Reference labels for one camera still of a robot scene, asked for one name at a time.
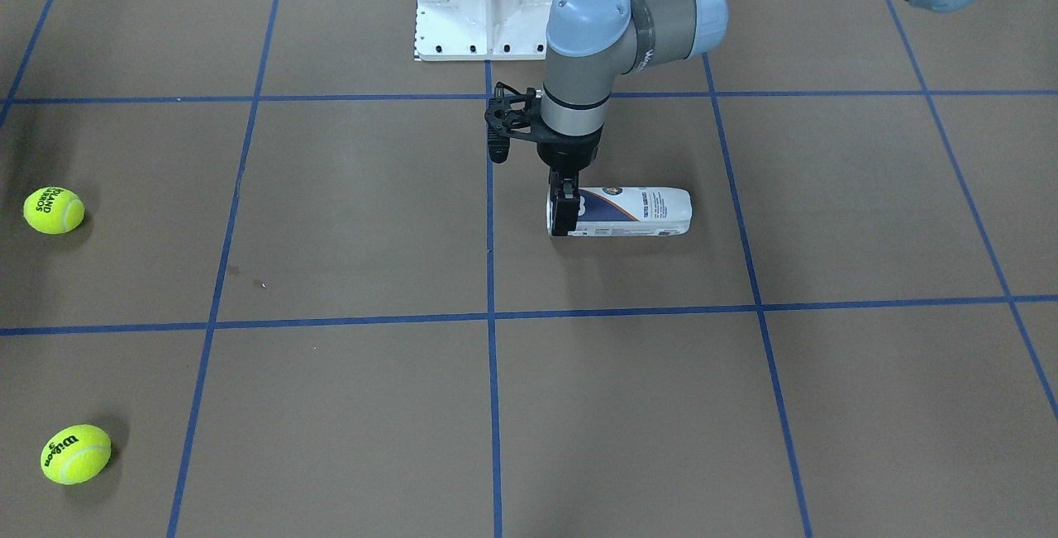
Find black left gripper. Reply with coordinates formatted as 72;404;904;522
537;134;602;237

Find white tennis ball can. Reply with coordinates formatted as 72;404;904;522
546;187;693;237

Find yellow Roland Garros tennis ball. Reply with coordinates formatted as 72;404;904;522
23;185;86;236

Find yellow Wilson tennis ball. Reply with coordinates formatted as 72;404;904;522
39;424;112;485

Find blue tape line lengthwise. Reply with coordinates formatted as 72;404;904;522
484;60;504;538

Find blue tape line crosswise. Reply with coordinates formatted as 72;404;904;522
1;293;1057;337

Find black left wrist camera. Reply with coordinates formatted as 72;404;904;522
484;82;546;164

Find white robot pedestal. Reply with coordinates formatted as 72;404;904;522
413;0;552;61

